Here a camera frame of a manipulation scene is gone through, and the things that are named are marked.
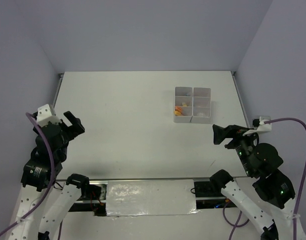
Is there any white compartment container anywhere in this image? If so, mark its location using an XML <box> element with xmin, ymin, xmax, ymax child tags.
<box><xmin>173</xmin><ymin>86</ymin><xmax>193</xmax><ymax>123</ymax></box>
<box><xmin>191</xmin><ymin>87</ymin><xmax>211</xmax><ymax>124</ymax></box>

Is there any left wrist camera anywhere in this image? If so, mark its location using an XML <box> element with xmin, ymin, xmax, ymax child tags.
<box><xmin>36</xmin><ymin>104</ymin><xmax>61</xmax><ymax>127</ymax></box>

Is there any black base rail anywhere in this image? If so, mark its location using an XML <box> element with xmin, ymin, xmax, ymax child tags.
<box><xmin>70</xmin><ymin>178</ymin><xmax>235</xmax><ymax>217</ymax></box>

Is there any white base cover plate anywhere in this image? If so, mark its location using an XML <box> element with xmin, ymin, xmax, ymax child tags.
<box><xmin>106</xmin><ymin>179</ymin><xmax>198</xmax><ymax>217</ymax></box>

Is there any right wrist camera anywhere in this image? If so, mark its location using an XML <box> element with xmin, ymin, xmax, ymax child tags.
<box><xmin>243</xmin><ymin>116</ymin><xmax>272</xmax><ymax>136</ymax></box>

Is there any left white compartment container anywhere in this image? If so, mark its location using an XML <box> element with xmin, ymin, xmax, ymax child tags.
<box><xmin>173</xmin><ymin>86</ymin><xmax>193</xmax><ymax>123</ymax></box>

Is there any right white compartment container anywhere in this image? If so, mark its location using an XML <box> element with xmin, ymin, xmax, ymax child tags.
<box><xmin>191</xmin><ymin>87</ymin><xmax>211</xmax><ymax>124</ymax></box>

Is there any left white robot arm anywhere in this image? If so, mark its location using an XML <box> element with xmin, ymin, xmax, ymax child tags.
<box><xmin>0</xmin><ymin>108</ymin><xmax>91</xmax><ymax>240</ymax></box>

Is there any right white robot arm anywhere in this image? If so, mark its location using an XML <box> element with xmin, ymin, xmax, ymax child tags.
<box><xmin>210</xmin><ymin>125</ymin><xmax>306</xmax><ymax>240</ymax></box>

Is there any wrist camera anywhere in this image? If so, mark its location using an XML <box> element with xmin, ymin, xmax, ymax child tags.
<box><xmin>36</xmin><ymin>104</ymin><xmax>61</xmax><ymax>127</ymax></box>
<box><xmin>243</xmin><ymin>116</ymin><xmax>272</xmax><ymax>136</ymax></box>

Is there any orange highlighter clear cap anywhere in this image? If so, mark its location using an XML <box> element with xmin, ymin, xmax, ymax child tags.
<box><xmin>175</xmin><ymin>106</ymin><xmax>183</xmax><ymax>112</ymax></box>

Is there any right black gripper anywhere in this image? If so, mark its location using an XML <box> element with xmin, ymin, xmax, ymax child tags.
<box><xmin>211</xmin><ymin>122</ymin><xmax>261</xmax><ymax>175</ymax></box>

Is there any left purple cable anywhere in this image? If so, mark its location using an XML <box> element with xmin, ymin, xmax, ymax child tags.
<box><xmin>0</xmin><ymin>112</ymin><xmax>55</xmax><ymax>240</ymax></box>

